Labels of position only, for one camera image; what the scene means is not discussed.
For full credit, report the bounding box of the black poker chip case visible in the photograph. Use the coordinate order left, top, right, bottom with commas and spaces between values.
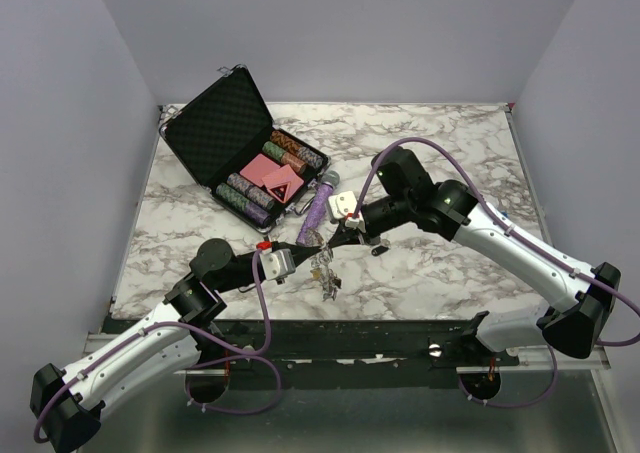
159, 65, 330, 232

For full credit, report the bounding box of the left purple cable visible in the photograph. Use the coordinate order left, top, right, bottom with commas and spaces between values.
33, 240, 282, 444

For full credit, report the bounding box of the round metal keyring disc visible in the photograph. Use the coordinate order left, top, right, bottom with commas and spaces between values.
307, 230, 342, 301

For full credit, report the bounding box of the pink card box triangle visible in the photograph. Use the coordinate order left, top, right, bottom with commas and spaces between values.
262, 165, 304, 203

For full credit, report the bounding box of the black mounting base rail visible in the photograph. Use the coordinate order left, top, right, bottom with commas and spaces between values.
99, 317, 531, 392

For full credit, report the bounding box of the purple cable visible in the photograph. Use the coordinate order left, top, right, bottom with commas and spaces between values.
33, 240, 282, 444
347, 137, 640, 409

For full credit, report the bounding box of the purple glitter microphone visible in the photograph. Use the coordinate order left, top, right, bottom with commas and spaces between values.
296, 170, 340, 246

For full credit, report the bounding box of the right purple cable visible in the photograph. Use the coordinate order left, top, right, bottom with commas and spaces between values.
347, 137, 640, 409

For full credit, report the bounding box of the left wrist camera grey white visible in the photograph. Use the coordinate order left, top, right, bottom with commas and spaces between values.
260, 249, 296, 281

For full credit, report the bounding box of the pink card deck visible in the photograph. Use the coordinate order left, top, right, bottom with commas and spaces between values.
240, 154, 281, 184

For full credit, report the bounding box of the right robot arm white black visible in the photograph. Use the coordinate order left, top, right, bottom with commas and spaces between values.
326, 147, 621, 365

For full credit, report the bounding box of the silver key black tag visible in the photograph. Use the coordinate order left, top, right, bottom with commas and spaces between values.
371, 240, 390, 257

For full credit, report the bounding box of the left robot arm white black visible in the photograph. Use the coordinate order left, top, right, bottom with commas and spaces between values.
30, 238, 320, 452

